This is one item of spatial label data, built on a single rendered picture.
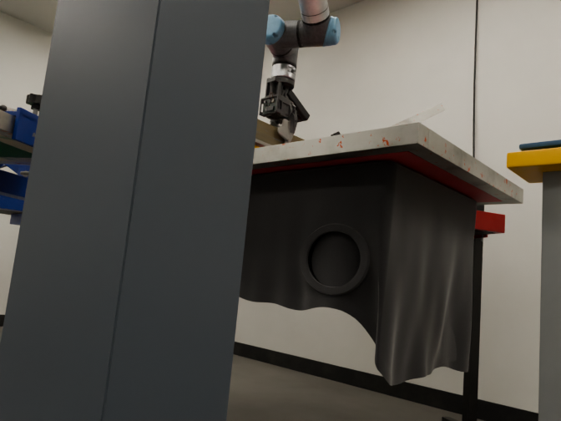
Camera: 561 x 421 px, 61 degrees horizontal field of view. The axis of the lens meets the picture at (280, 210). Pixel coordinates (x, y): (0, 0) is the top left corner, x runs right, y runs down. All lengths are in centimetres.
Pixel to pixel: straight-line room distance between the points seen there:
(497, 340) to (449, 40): 202
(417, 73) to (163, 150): 332
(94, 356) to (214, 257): 16
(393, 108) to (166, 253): 332
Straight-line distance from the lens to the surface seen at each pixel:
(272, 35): 140
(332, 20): 139
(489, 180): 115
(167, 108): 50
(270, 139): 140
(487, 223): 247
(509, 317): 315
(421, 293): 106
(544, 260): 90
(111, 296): 47
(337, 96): 407
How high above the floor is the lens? 71
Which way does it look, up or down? 8 degrees up
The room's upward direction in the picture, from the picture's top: 5 degrees clockwise
